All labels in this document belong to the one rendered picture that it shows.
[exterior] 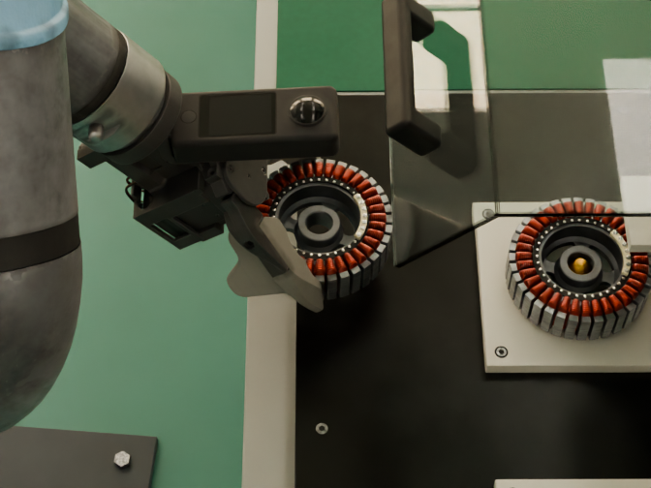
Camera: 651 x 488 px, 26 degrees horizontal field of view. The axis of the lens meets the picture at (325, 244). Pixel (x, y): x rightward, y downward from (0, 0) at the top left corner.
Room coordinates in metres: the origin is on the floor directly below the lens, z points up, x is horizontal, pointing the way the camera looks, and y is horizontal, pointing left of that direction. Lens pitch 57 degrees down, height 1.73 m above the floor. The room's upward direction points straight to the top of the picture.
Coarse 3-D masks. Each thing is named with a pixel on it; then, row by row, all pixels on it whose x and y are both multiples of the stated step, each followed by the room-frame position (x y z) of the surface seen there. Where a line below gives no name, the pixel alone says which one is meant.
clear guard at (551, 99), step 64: (448, 0) 0.63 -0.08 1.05; (512, 0) 0.61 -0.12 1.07; (576, 0) 0.61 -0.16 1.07; (640, 0) 0.61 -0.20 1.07; (448, 64) 0.58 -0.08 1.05; (512, 64) 0.56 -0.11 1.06; (576, 64) 0.56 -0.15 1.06; (640, 64) 0.56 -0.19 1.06; (448, 128) 0.53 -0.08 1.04; (512, 128) 0.51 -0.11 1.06; (576, 128) 0.51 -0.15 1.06; (640, 128) 0.51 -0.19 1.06; (448, 192) 0.48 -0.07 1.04; (512, 192) 0.47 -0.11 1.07; (576, 192) 0.47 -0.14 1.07; (640, 192) 0.47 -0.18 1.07
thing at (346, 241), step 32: (320, 160) 0.65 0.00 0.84; (288, 192) 0.62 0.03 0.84; (320, 192) 0.63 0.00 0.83; (352, 192) 0.62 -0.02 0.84; (288, 224) 0.60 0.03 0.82; (320, 224) 0.61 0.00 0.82; (352, 224) 0.61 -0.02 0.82; (384, 224) 0.59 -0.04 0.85; (320, 256) 0.56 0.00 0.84; (352, 256) 0.56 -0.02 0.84; (384, 256) 0.57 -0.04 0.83; (352, 288) 0.55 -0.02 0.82
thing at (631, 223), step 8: (632, 224) 0.57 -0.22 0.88; (640, 224) 0.57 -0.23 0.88; (648, 224) 0.57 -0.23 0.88; (632, 232) 0.56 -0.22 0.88; (640, 232) 0.56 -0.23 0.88; (648, 232) 0.56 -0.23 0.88; (632, 240) 0.55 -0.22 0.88; (640, 240) 0.55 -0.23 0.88; (648, 240) 0.55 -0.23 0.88; (632, 248) 0.55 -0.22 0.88; (640, 248) 0.55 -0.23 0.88; (648, 248) 0.55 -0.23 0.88
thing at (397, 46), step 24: (384, 0) 0.62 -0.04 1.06; (408, 0) 0.62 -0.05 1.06; (384, 24) 0.60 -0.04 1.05; (408, 24) 0.60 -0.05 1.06; (432, 24) 0.61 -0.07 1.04; (384, 48) 0.58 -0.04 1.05; (408, 48) 0.58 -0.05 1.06; (384, 72) 0.56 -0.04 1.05; (408, 72) 0.56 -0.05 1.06; (408, 96) 0.54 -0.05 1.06; (408, 120) 0.52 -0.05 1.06; (432, 120) 0.53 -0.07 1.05; (408, 144) 0.52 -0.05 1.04; (432, 144) 0.52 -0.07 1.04
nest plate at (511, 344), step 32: (512, 224) 0.63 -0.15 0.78; (480, 256) 0.60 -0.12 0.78; (480, 288) 0.57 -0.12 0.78; (512, 320) 0.54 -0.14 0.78; (640, 320) 0.54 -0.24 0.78; (512, 352) 0.51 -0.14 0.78; (544, 352) 0.51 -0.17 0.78; (576, 352) 0.51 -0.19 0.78; (608, 352) 0.51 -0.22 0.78; (640, 352) 0.51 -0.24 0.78
